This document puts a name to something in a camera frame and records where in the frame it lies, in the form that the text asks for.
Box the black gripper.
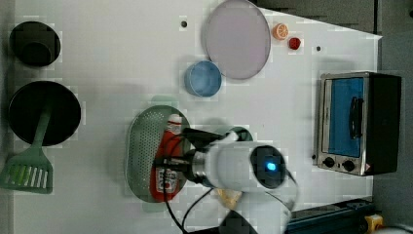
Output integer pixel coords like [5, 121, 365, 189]
[152, 128, 224, 173]

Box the red ketchup bottle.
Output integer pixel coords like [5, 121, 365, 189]
[149, 114, 182, 202]

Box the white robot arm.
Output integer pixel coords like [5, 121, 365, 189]
[153, 128, 287, 192]

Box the green strainer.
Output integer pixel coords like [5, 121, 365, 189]
[125, 96, 190, 213]

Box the green cup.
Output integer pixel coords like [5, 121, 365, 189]
[215, 126, 253, 141]

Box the blue round bowl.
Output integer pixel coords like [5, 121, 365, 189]
[184, 60, 222, 98]

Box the peeled banana toy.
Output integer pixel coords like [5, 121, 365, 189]
[216, 189, 243, 210]

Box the lilac round plate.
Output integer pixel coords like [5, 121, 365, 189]
[205, 0, 271, 80]

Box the orange slice toy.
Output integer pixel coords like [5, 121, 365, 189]
[272, 23, 289, 40]

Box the small red toy fruit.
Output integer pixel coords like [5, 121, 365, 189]
[288, 37, 301, 51]

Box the silver toaster oven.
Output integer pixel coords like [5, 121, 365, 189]
[317, 72, 401, 176]

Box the green slotted spatula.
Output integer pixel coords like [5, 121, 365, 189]
[0, 103, 54, 194]

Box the large black pan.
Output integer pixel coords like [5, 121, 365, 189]
[8, 80, 82, 147]

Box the small black pot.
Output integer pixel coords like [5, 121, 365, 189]
[9, 21, 61, 67]

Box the yellow clamp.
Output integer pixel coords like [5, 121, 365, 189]
[364, 214, 384, 234]

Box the blue metal rail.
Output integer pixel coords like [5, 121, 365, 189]
[194, 198, 374, 234]

